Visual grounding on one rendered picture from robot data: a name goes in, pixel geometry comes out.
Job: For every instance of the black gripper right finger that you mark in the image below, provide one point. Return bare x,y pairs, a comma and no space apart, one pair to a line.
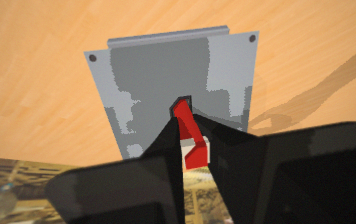
243,165

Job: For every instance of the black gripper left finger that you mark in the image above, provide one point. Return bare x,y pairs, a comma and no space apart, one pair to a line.
155,176

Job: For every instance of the grey sloped panel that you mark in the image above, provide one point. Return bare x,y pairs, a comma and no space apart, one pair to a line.
140,79

